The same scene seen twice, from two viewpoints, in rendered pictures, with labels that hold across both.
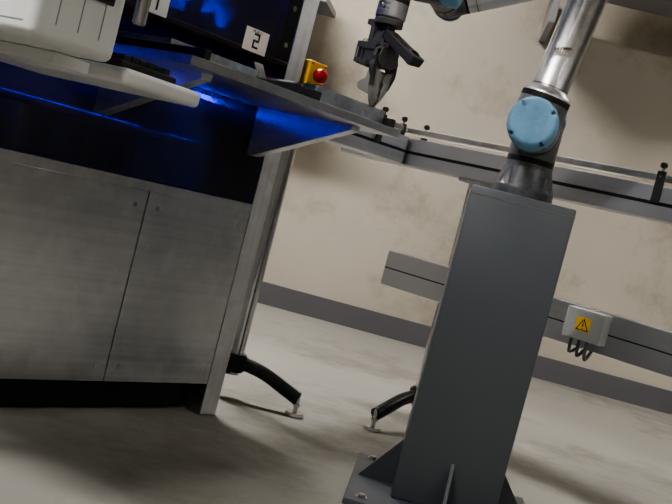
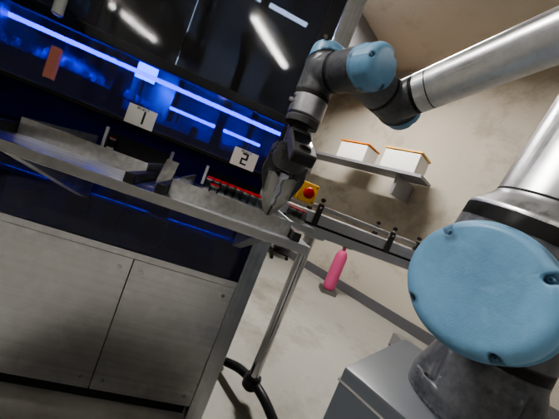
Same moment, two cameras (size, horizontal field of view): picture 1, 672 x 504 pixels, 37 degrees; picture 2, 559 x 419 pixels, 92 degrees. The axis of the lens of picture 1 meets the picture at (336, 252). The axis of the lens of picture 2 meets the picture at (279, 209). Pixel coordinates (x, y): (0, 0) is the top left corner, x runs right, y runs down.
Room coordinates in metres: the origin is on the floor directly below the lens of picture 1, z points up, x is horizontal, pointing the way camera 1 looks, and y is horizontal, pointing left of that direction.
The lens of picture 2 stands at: (1.98, -0.35, 0.97)
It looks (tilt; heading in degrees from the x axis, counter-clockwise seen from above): 4 degrees down; 37
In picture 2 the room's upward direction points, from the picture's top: 22 degrees clockwise
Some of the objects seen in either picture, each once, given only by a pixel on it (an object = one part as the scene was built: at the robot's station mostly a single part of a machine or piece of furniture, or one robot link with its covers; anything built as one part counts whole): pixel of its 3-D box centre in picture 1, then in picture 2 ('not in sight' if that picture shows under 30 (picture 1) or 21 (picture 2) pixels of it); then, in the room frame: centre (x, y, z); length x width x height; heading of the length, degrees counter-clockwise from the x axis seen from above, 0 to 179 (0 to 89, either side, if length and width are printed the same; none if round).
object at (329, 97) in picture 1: (300, 96); (232, 199); (2.48, 0.18, 0.90); 0.34 x 0.26 x 0.04; 50
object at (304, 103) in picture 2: (390, 12); (304, 110); (2.43, 0.02, 1.14); 0.08 x 0.08 x 0.05
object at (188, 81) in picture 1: (150, 94); (56, 177); (2.19, 0.48, 0.80); 0.34 x 0.03 x 0.13; 50
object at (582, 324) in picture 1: (586, 325); not in sight; (2.86, -0.75, 0.50); 0.12 x 0.05 x 0.09; 50
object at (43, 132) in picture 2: (166, 55); (116, 152); (2.30, 0.49, 0.90); 0.34 x 0.26 x 0.04; 50
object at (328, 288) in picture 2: not in sight; (336, 268); (5.16, 0.89, 0.31); 0.28 x 0.27 x 0.63; 174
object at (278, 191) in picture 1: (261, 252); (279, 312); (3.02, 0.22, 0.46); 0.09 x 0.09 x 0.77; 50
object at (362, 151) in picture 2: not in sight; (357, 154); (5.16, 1.22, 1.72); 0.40 x 0.33 x 0.23; 84
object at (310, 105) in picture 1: (236, 88); (168, 185); (2.38, 0.33, 0.87); 0.70 x 0.48 x 0.02; 140
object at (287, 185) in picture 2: (374, 89); (279, 196); (2.45, 0.01, 0.96); 0.06 x 0.03 x 0.09; 50
